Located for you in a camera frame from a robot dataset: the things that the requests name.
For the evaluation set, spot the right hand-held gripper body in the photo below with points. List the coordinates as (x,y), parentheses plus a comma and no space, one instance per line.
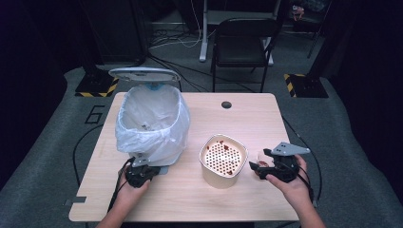
(286,167)

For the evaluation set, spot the person's right hand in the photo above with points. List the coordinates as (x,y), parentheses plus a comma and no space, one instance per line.
(296,190)

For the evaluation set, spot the black base with hazard stripes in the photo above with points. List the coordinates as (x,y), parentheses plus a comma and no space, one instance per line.
(309,87)
(95,85)

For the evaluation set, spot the person's left hand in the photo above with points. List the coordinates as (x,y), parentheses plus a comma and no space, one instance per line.
(131,194)

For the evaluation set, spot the white grey pedal trash can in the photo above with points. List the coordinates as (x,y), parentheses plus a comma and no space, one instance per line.
(144,75)

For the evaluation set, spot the white desk frame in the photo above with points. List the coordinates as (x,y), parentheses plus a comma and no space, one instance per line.
(202,38)

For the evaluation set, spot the grey table bracket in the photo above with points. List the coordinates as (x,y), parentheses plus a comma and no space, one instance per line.
(76,200)

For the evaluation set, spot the beige container with perforated strainer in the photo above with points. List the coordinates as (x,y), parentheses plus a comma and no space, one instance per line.
(220,179)

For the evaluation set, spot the white plastic trash bag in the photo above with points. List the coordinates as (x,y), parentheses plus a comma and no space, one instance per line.
(155,145)

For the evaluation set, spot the black table grommet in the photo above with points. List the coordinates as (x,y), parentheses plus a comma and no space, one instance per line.
(226,104)

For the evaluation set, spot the black folding chair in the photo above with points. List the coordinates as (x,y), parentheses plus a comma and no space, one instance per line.
(242,52)

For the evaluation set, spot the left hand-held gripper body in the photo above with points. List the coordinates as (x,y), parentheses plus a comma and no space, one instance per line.
(139,175)

